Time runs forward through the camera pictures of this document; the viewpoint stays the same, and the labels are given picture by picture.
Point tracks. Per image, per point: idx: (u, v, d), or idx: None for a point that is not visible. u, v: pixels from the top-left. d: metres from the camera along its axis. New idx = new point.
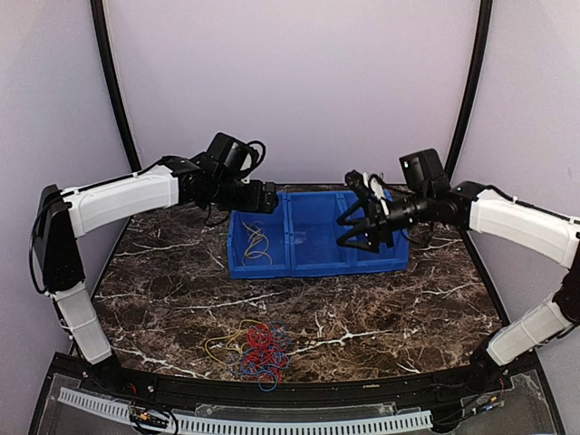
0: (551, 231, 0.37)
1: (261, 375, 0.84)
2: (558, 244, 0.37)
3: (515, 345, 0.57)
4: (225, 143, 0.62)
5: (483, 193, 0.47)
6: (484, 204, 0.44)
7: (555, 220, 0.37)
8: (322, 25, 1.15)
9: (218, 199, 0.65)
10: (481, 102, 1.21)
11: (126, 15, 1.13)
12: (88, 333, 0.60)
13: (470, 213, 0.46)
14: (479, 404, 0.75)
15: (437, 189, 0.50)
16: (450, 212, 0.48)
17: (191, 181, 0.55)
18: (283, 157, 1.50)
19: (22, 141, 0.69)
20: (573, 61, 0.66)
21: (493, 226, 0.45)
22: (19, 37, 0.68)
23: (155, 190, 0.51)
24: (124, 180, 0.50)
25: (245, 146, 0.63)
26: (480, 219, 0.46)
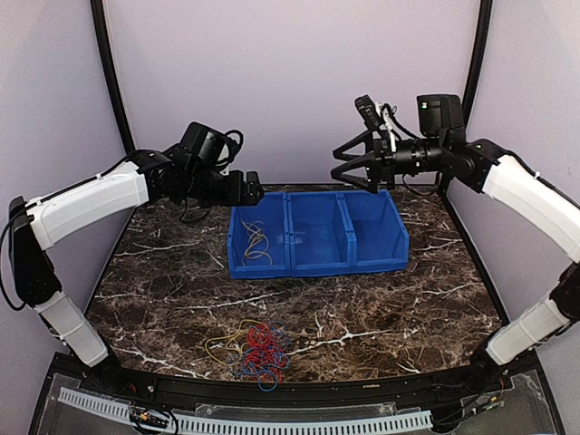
0: (569, 223, 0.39)
1: (261, 375, 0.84)
2: (572, 235, 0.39)
3: (515, 344, 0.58)
4: (198, 132, 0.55)
5: (507, 160, 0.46)
6: (509, 178, 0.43)
7: (576, 212, 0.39)
8: (322, 25, 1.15)
9: (193, 195, 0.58)
10: (482, 102, 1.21)
11: (125, 14, 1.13)
12: (82, 335, 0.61)
13: (488, 178, 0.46)
14: (478, 404, 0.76)
15: (453, 140, 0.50)
16: (465, 169, 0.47)
17: (159, 176, 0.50)
18: (283, 157, 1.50)
19: (21, 141, 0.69)
20: (574, 60, 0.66)
21: (507, 198, 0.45)
22: (18, 37, 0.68)
23: (120, 190, 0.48)
24: (88, 183, 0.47)
25: (221, 135, 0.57)
26: (497, 187, 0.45)
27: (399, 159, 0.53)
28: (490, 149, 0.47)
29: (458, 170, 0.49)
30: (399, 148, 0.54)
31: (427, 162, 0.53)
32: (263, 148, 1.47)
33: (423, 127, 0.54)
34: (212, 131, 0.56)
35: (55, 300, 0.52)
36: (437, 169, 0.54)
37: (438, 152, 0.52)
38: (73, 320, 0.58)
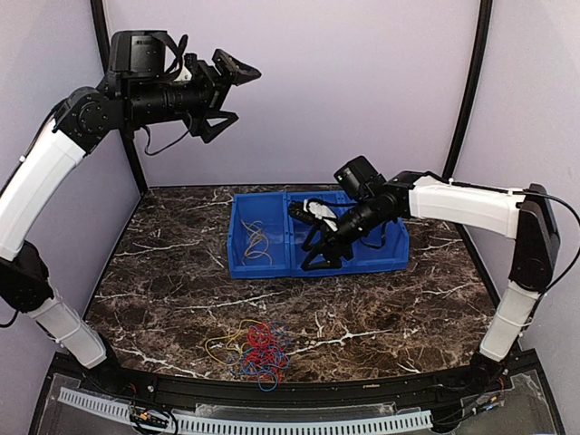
0: (491, 206, 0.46)
1: (261, 375, 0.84)
2: (501, 217, 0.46)
3: (500, 336, 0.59)
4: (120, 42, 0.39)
5: (420, 182, 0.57)
6: (428, 191, 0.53)
7: (495, 198, 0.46)
8: (322, 26, 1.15)
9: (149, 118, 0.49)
10: (482, 102, 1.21)
11: (125, 15, 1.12)
12: (79, 338, 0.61)
13: (411, 201, 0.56)
14: (478, 404, 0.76)
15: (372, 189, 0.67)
16: (390, 203, 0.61)
17: (85, 117, 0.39)
18: (284, 158, 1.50)
19: (21, 141, 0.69)
20: (573, 61, 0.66)
21: (433, 210, 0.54)
22: (18, 37, 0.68)
23: (50, 166, 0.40)
24: (15, 176, 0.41)
25: (152, 34, 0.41)
26: (422, 206, 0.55)
27: (343, 229, 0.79)
28: (403, 179, 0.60)
29: (385, 206, 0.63)
30: (340, 224, 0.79)
31: (366, 221, 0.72)
32: (263, 147, 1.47)
33: (351, 192, 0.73)
34: (138, 33, 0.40)
35: (48, 305, 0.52)
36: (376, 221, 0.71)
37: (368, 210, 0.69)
38: (72, 323, 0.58)
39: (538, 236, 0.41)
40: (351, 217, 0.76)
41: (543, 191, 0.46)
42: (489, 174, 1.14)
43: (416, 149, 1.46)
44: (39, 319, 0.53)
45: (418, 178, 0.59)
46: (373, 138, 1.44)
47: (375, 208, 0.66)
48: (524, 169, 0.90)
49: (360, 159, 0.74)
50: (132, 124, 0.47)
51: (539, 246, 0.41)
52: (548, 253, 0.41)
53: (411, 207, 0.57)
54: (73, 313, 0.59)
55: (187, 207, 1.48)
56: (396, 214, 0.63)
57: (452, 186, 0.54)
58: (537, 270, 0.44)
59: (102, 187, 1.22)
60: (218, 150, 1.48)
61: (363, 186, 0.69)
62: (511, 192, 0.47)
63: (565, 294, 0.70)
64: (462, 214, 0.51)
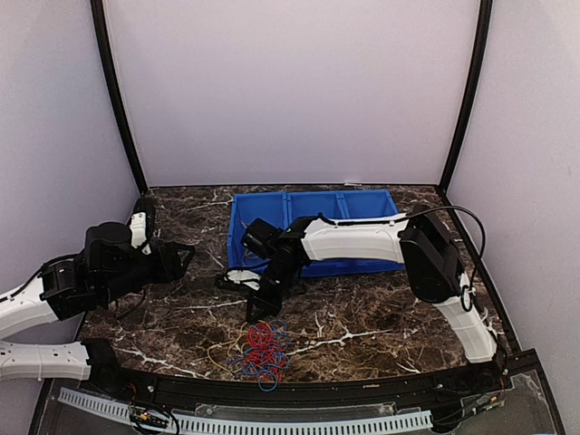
0: (376, 239, 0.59)
1: (261, 374, 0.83)
2: (390, 246, 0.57)
3: (468, 339, 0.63)
4: (91, 249, 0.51)
5: (311, 228, 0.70)
6: (319, 238, 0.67)
7: (380, 231, 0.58)
8: (323, 25, 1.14)
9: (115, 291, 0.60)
10: (481, 102, 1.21)
11: (125, 15, 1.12)
12: (53, 367, 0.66)
13: (310, 246, 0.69)
14: (478, 404, 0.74)
15: (272, 245, 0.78)
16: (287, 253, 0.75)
17: (66, 300, 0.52)
18: (285, 159, 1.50)
19: (20, 141, 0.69)
20: (573, 61, 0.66)
21: (333, 249, 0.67)
22: (19, 38, 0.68)
23: (29, 313, 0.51)
24: None
25: (120, 243, 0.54)
26: (323, 248, 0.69)
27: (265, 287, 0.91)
28: (296, 228, 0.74)
29: (285, 256, 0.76)
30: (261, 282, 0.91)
31: (277, 271, 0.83)
32: (263, 147, 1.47)
33: (258, 250, 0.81)
34: (107, 241, 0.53)
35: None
36: (283, 270, 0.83)
37: (275, 263, 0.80)
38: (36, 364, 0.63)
39: (422, 256, 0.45)
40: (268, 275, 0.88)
41: (419, 215, 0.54)
42: (489, 174, 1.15)
43: (416, 149, 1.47)
44: (14, 373, 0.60)
45: (309, 224, 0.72)
46: (373, 138, 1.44)
47: (279, 262, 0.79)
48: (524, 169, 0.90)
49: (257, 222, 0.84)
50: (100, 296, 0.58)
51: (430, 265, 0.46)
52: (438, 270, 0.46)
53: (309, 252, 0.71)
54: (33, 353, 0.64)
55: (188, 207, 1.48)
56: (298, 259, 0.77)
57: (338, 226, 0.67)
58: (435, 285, 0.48)
59: (101, 186, 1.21)
60: (218, 151, 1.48)
61: (265, 244, 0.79)
62: (391, 221, 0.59)
63: (564, 293, 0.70)
64: (356, 248, 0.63)
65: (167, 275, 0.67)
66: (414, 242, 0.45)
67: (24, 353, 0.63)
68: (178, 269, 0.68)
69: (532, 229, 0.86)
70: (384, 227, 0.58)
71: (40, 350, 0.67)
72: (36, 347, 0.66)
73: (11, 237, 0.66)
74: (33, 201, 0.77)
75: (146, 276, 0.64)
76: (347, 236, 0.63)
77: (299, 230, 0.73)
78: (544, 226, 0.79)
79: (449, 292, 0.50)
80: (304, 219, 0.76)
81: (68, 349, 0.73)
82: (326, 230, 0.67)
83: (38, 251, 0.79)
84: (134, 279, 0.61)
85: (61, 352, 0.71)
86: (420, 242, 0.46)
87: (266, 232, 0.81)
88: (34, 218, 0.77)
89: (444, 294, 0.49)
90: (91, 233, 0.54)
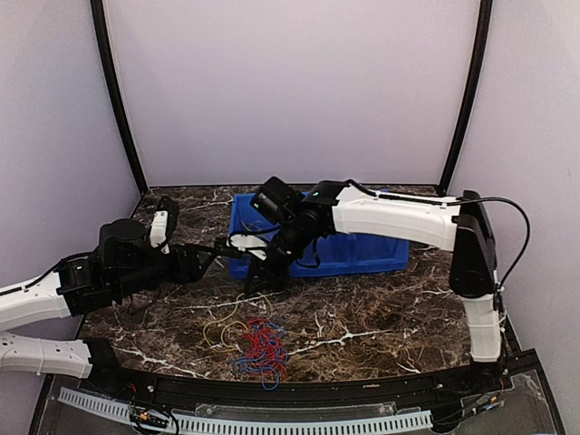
0: (422, 220, 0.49)
1: (265, 371, 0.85)
2: (435, 230, 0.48)
3: (478, 336, 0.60)
4: (107, 246, 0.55)
5: (344, 196, 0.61)
6: (352, 207, 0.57)
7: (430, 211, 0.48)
8: (323, 25, 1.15)
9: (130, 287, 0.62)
10: (481, 102, 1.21)
11: (125, 15, 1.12)
12: (56, 362, 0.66)
13: (338, 216, 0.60)
14: (478, 404, 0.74)
15: (291, 209, 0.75)
16: (313, 218, 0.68)
17: (82, 296, 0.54)
18: (285, 158, 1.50)
19: (20, 141, 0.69)
20: (572, 61, 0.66)
21: (365, 224, 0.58)
22: (19, 39, 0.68)
23: (43, 305, 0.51)
24: (12, 294, 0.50)
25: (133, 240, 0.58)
26: (350, 219, 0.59)
27: (272, 252, 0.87)
28: (325, 193, 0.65)
29: (307, 223, 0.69)
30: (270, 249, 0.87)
31: (293, 239, 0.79)
32: (263, 148, 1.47)
33: (272, 213, 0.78)
34: (120, 238, 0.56)
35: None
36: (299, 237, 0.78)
37: (292, 231, 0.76)
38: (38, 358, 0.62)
39: (475, 246, 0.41)
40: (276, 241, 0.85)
41: (472, 201, 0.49)
42: (489, 174, 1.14)
43: (416, 149, 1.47)
44: (14, 365, 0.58)
45: (342, 192, 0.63)
46: (373, 138, 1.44)
47: (299, 228, 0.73)
48: (524, 169, 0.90)
49: (271, 182, 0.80)
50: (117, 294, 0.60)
51: (478, 254, 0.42)
52: (484, 261, 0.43)
53: (337, 223, 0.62)
54: (34, 347, 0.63)
55: (188, 207, 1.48)
56: (320, 229, 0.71)
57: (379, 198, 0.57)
58: (476, 277, 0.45)
59: (101, 186, 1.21)
60: (218, 151, 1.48)
61: (282, 208, 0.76)
62: (444, 203, 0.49)
63: (564, 293, 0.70)
64: (392, 227, 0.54)
65: (182, 277, 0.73)
66: (471, 229, 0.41)
67: (25, 346, 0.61)
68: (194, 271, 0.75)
69: (533, 229, 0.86)
70: (434, 207, 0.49)
71: (43, 343, 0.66)
72: (37, 340, 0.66)
73: (11, 237, 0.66)
74: (33, 201, 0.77)
75: (159, 275, 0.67)
76: (386, 212, 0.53)
77: (329, 196, 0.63)
78: (544, 226, 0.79)
79: (488, 286, 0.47)
80: (331, 185, 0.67)
81: (70, 346, 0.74)
82: (363, 201, 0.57)
83: (39, 251, 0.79)
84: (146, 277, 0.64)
85: (63, 348, 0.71)
86: (476, 230, 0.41)
87: (284, 195, 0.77)
88: (33, 218, 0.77)
89: (486, 286, 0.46)
90: (105, 229, 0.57)
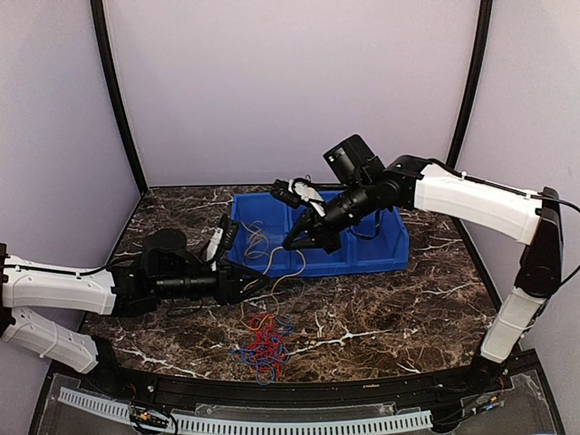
0: (507, 209, 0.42)
1: (260, 365, 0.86)
2: (517, 222, 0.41)
3: (497, 336, 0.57)
4: (149, 254, 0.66)
5: (427, 171, 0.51)
6: (433, 185, 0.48)
7: (517, 200, 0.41)
8: (323, 26, 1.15)
9: (165, 290, 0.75)
10: (481, 102, 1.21)
11: (125, 15, 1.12)
12: (64, 351, 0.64)
13: (418, 192, 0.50)
14: (478, 404, 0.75)
15: (370, 175, 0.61)
16: (393, 191, 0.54)
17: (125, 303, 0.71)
18: (284, 158, 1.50)
19: (20, 141, 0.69)
20: (573, 61, 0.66)
21: (442, 205, 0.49)
22: (20, 40, 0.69)
23: (89, 295, 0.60)
24: (65, 277, 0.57)
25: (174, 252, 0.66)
26: (428, 197, 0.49)
27: (332, 216, 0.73)
28: (407, 165, 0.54)
29: (385, 194, 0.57)
30: (329, 210, 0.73)
31: (358, 207, 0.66)
32: (262, 148, 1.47)
33: (344, 176, 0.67)
34: (163, 249, 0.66)
35: (14, 331, 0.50)
36: (371, 207, 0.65)
37: (361, 197, 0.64)
38: (50, 341, 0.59)
39: (555, 242, 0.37)
40: (342, 202, 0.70)
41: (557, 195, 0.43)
42: (489, 174, 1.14)
43: (416, 149, 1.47)
44: (26, 339, 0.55)
45: (424, 167, 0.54)
46: (373, 138, 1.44)
47: (375, 197, 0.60)
48: (524, 169, 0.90)
49: (354, 140, 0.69)
50: (158, 294, 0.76)
51: (555, 254, 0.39)
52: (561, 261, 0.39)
53: (417, 198, 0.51)
54: (49, 330, 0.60)
55: (188, 207, 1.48)
56: (396, 204, 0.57)
57: (464, 180, 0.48)
58: (546, 278, 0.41)
59: (101, 186, 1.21)
60: (218, 151, 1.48)
61: (360, 170, 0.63)
62: (530, 195, 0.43)
63: (564, 293, 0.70)
64: (471, 211, 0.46)
65: (223, 296, 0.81)
66: (554, 222, 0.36)
67: (43, 324, 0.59)
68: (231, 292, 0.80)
69: None
70: (517, 197, 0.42)
71: (59, 329, 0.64)
72: (53, 323, 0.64)
73: (11, 236, 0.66)
74: (34, 201, 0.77)
75: (204, 288, 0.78)
76: (468, 194, 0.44)
77: (411, 169, 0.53)
78: None
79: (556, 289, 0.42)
80: (413, 159, 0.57)
81: (82, 340, 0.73)
82: (450, 179, 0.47)
83: (38, 251, 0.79)
84: (187, 286, 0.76)
85: (76, 339, 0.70)
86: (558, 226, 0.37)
87: (364, 159, 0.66)
88: (34, 218, 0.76)
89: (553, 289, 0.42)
90: (153, 237, 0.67)
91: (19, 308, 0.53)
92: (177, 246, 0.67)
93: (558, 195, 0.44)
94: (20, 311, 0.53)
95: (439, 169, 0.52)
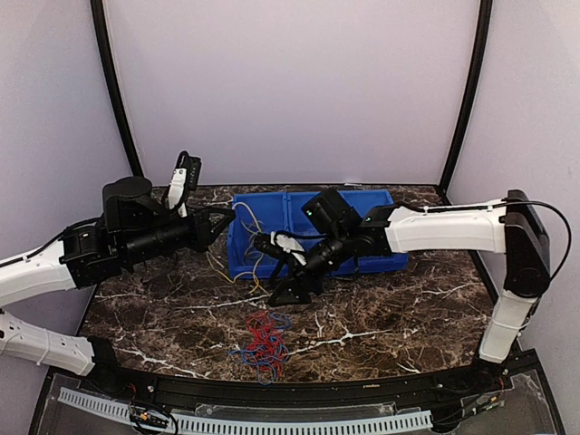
0: (473, 227, 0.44)
1: (260, 365, 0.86)
2: (487, 235, 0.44)
3: (495, 338, 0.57)
4: (110, 206, 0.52)
5: (394, 215, 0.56)
6: (400, 227, 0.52)
7: (478, 216, 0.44)
8: (323, 26, 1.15)
9: (133, 251, 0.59)
10: (481, 103, 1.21)
11: (125, 15, 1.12)
12: (60, 356, 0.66)
13: (391, 239, 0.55)
14: (478, 404, 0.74)
15: (346, 227, 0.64)
16: (368, 244, 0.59)
17: (87, 265, 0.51)
18: (285, 158, 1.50)
19: (21, 142, 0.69)
20: (573, 62, 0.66)
21: (417, 241, 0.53)
22: (20, 40, 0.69)
23: (46, 275, 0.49)
24: (12, 265, 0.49)
25: (136, 199, 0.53)
26: (401, 239, 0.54)
27: (312, 264, 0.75)
28: (376, 217, 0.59)
29: (363, 247, 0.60)
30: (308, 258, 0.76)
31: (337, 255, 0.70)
32: (262, 148, 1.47)
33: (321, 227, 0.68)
34: (124, 198, 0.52)
35: (4, 344, 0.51)
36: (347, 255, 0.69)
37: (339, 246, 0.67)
38: (43, 349, 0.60)
39: (531, 246, 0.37)
40: (320, 249, 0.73)
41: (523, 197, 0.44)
42: (490, 174, 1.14)
43: (416, 149, 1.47)
44: (18, 350, 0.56)
45: (391, 212, 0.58)
46: (373, 138, 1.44)
47: (351, 248, 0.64)
48: (524, 168, 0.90)
49: (329, 190, 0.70)
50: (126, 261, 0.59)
51: (536, 256, 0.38)
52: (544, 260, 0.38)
53: (392, 245, 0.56)
54: (40, 337, 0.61)
55: None
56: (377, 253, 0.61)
57: (428, 212, 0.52)
58: (533, 276, 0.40)
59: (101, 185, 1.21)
60: (219, 151, 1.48)
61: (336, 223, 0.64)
62: (492, 204, 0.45)
63: (565, 292, 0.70)
64: (443, 239, 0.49)
65: (199, 244, 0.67)
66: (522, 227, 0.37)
67: (33, 333, 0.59)
68: (214, 235, 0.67)
69: None
70: (480, 212, 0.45)
71: (51, 334, 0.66)
72: (45, 331, 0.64)
73: (12, 236, 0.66)
74: (34, 201, 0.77)
75: (178, 240, 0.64)
76: (430, 225, 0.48)
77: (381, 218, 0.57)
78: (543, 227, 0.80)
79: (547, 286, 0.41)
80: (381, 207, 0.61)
81: (74, 342, 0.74)
82: (415, 217, 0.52)
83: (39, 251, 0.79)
84: (159, 244, 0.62)
85: (68, 343, 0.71)
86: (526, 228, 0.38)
87: (340, 207, 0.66)
88: (33, 219, 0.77)
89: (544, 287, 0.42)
90: (110, 190, 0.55)
91: (5, 321, 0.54)
92: (140, 192, 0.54)
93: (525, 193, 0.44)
94: (8, 323, 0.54)
95: (406, 207, 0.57)
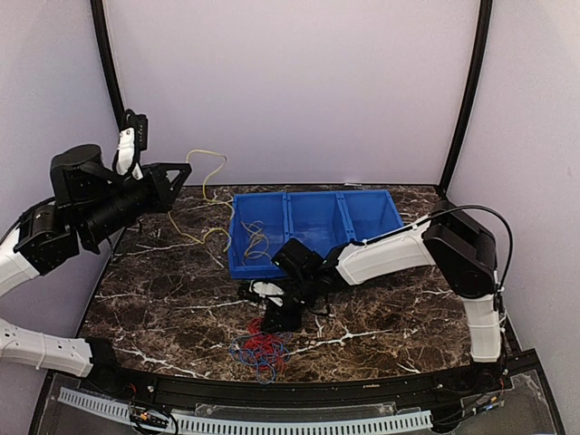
0: (403, 246, 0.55)
1: (260, 365, 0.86)
2: (414, 251, 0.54)
3: (481, 343, 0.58)
4: (55, 176, 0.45)
5: (345, 253, 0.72)
6: (351, 260, 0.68)
7: (404, 236, 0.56)
8: (323, 24, 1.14)
9: (93, 225, 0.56)
10: (481, 103, 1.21)
11: (125, 15, 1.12)
12: (55, 359, 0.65)
13: (347, 272, 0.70)
14: (478, 404, 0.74)
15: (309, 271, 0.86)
16: (328, 284, 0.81)
17: (41, 247, 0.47)
18: (284, 158, 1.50)
19: (21, 143, 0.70)
20: (573, 61, 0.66)
21: (367, 267, 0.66)
22: (19, 39, 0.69)
23: (7, 268, 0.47)
24: None
25: (80, 166, 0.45)
26: (355, 267, 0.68)
27: (287, 304, 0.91)
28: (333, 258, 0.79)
29: (324, 285, 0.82)
30: (283, 301, 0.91)
31: (306, 293, 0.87)
32: (262, 148, 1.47)
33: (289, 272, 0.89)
34: (68, 167, 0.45)
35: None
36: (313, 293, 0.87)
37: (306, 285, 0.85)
38: (39, 354, 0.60)
39: (454, 253, 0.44)
40: (293, 294, 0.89)
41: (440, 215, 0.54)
42: (490, 174, 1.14)
43: (416, 149, 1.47)
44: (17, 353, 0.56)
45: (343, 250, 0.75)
46: (373, 138, 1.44)
47: (314, 288, 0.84)
48: (524, 168, 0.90)
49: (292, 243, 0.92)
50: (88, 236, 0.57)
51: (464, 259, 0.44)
52: (473, 261, 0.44)
53: (347, 278, 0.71)
54: (38, 342, 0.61)
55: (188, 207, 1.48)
56: (335, 288, 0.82)
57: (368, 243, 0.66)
58: (472, 276, 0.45)
59: None
60: (219, 152, 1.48)
61: (302, 268, 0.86)
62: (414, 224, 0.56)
63: (564, 292, 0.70)
64: (386, 263, 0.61)
65: (161, 205, 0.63)
66: (439, 237, 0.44)
67: (30, 339, 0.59)
68: (172, 191, 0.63)
69: (530, 229, 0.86)
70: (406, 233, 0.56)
71: (46, 338, 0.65)
72: (42, 335, 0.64)
73: None
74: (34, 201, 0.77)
75: (140, 207, 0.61)
76: (369, 255, 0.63)
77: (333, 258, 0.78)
78: (543, 227, 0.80)
79: (489, 285, 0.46)
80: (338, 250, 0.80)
81: (72, 343, 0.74)
82: (359, 251, 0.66)
83: None
84: (121, 213, 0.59)
85: (65, 345, 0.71)
86: (444, 236, 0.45)
87: (300, 257, 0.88)
88: None
89: (486, 285, 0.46)
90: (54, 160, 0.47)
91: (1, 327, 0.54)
92: (86, 158, 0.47)
93: (444, 208, 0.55)
94: (3, 330, 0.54)
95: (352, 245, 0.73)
